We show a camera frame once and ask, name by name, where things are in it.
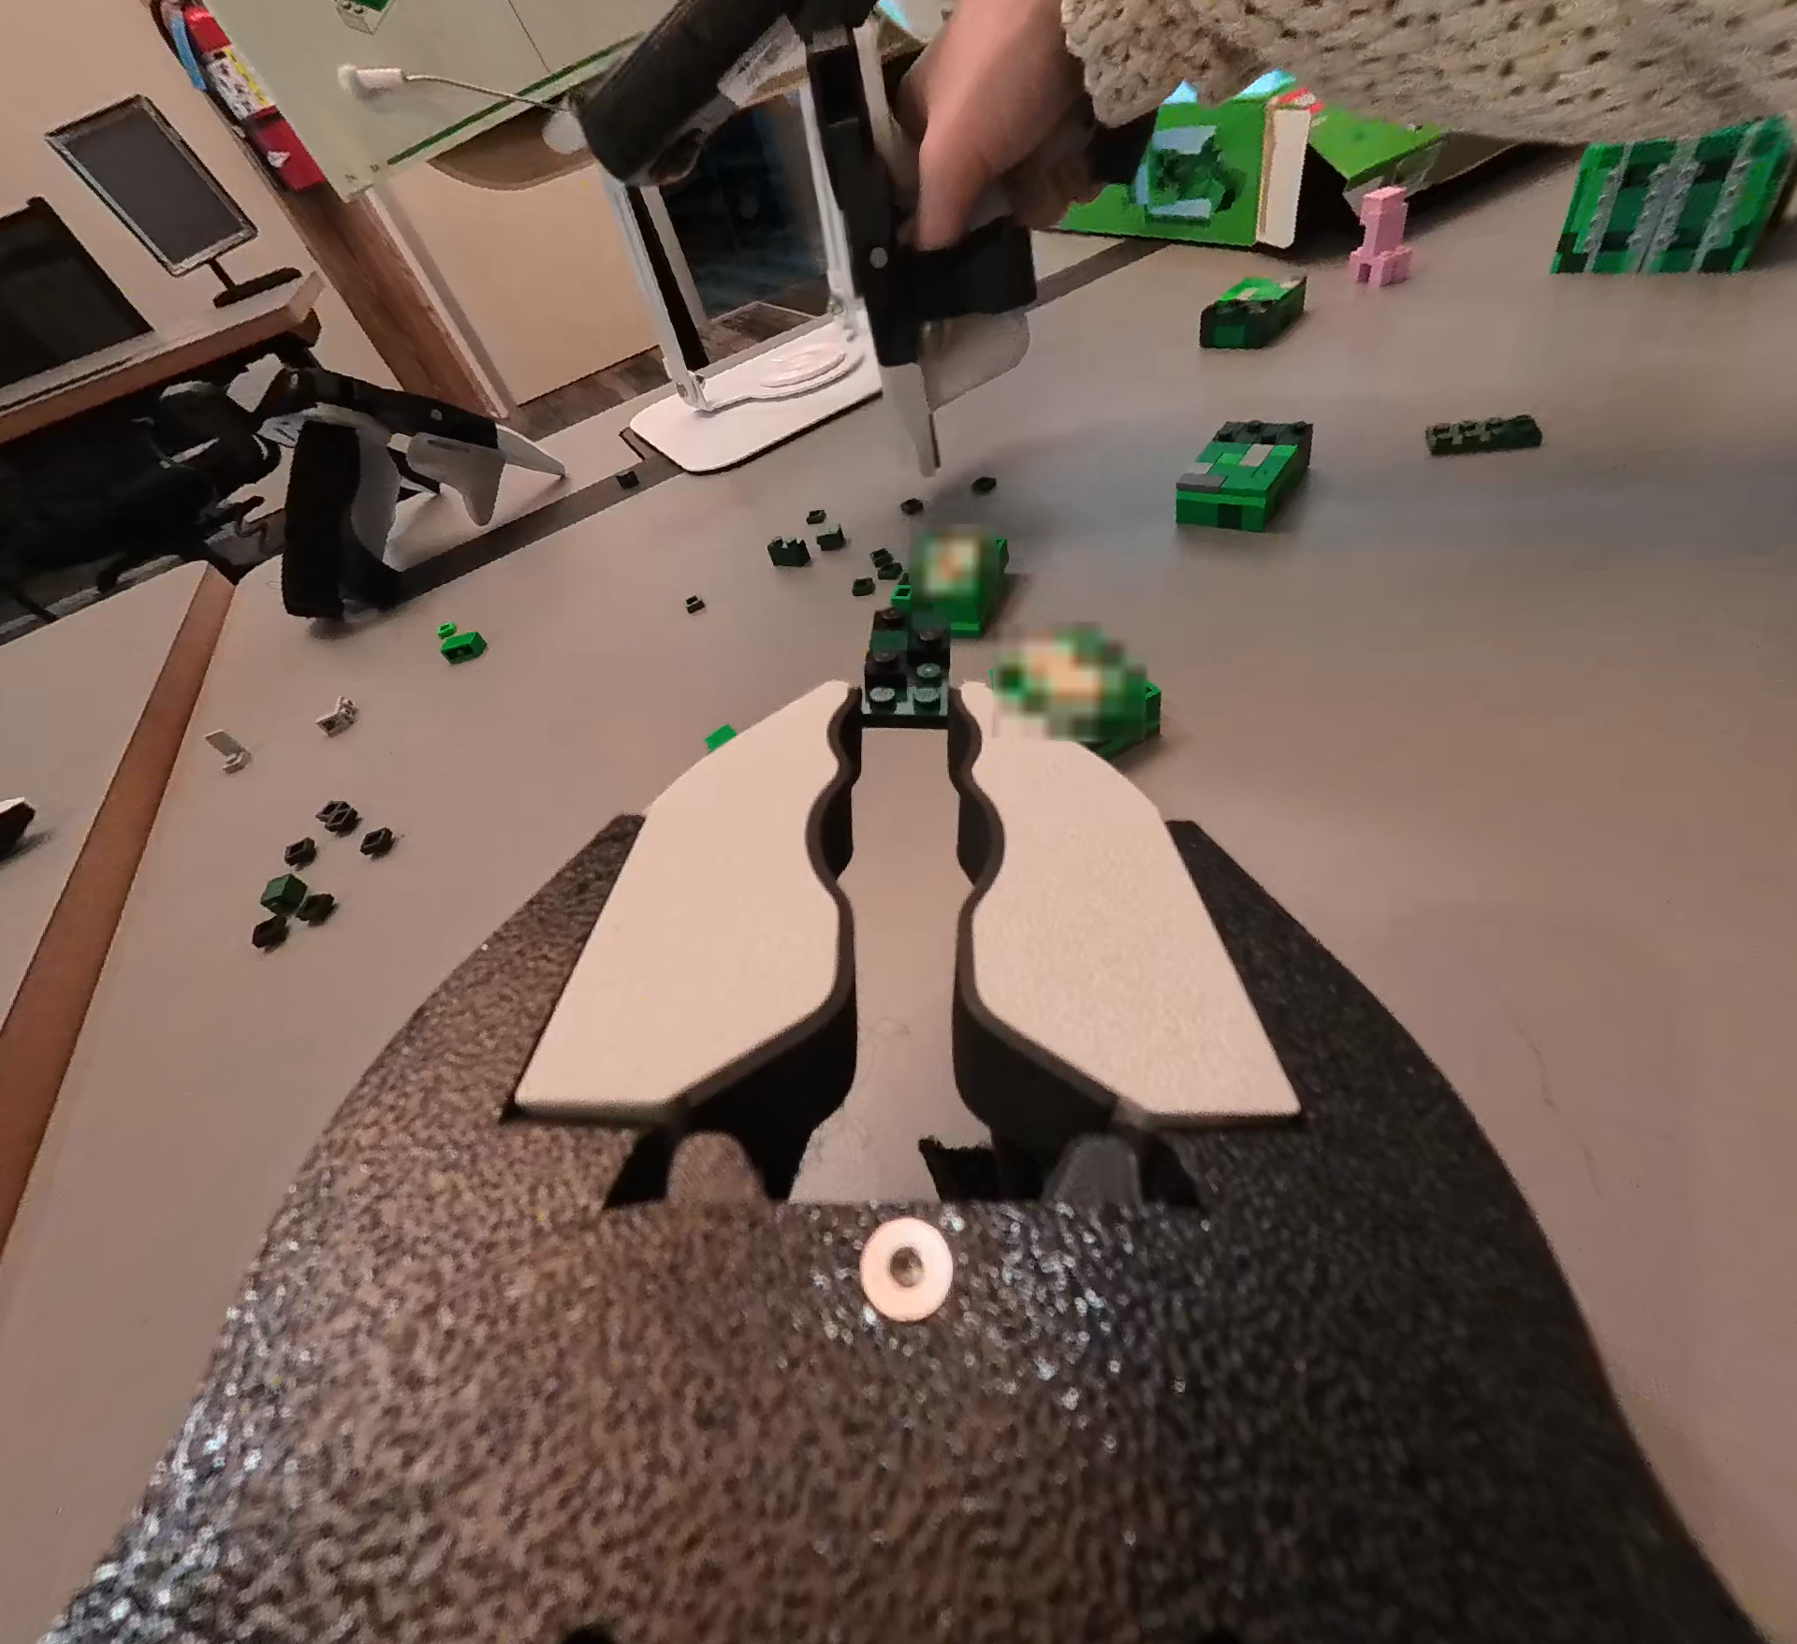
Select green building set box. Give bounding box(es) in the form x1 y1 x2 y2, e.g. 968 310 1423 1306
1055 93 1450 255

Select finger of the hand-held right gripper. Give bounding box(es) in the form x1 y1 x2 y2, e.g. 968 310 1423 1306
883 351 945 484

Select small green brick assembly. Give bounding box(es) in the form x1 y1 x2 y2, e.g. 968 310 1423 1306
1173 418 1318 537

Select scattered small green bricks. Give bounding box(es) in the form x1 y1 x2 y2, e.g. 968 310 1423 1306
203 473 1003 957

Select wood-edged grey table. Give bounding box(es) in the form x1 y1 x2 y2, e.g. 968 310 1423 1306
0 561 238 1240

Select green brick cube head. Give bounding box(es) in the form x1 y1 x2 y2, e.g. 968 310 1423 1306
1199 273 1311 352

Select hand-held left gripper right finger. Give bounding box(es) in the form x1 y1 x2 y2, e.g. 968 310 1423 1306
953 682 1304 1148

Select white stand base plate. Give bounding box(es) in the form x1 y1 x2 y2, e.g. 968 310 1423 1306
540 31 907 478

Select pink brick pig figure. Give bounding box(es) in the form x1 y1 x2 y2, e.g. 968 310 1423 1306
1348 183 1414 288

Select black swivel chair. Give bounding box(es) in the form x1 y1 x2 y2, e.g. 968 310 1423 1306
0 388 289 640

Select person's right hand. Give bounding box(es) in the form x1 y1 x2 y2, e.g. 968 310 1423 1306
896 0 1113 255

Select small grey monitor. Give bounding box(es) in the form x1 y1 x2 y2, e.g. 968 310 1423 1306
46 95 305 310

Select tall green blocky brick figure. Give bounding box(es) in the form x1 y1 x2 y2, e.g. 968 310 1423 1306
1548 116 1797 279

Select dark wooden desk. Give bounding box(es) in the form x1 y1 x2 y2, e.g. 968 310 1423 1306
0 275 328 453

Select green brick build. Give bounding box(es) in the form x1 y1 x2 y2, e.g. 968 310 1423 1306
896 525 1017 639

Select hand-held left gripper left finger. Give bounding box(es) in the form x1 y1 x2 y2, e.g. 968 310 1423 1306
512 681 861 1129

